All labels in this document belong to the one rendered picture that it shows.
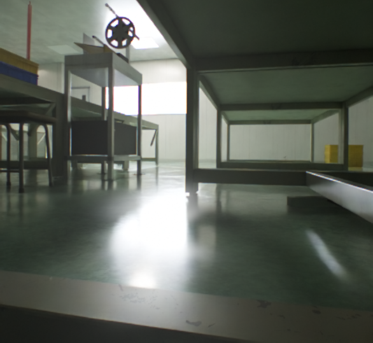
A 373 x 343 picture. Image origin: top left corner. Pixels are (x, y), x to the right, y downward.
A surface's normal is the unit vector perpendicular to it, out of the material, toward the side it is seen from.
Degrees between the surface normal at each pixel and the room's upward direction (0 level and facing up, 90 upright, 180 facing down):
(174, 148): 90
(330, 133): 90
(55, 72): 90
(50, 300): 0
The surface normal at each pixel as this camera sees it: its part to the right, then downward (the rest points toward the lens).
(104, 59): -0.21, 0.01
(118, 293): 0.01, -1.00
